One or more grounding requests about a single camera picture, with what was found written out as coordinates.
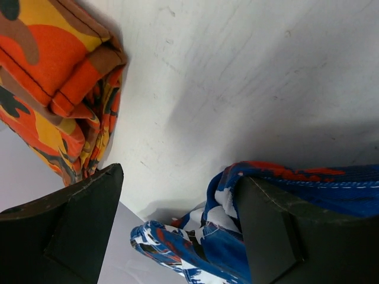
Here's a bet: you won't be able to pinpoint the orange camouflage folded trousers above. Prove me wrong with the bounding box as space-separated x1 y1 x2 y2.
1 1 127 185

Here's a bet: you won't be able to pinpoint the blue white patterned trousers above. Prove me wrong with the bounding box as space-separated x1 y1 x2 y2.
130 162 378 283

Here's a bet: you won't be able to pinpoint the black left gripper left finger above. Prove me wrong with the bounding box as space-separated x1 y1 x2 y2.
1 163 124 283

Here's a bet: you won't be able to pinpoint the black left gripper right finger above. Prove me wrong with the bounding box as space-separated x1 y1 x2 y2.
236 177 378 283

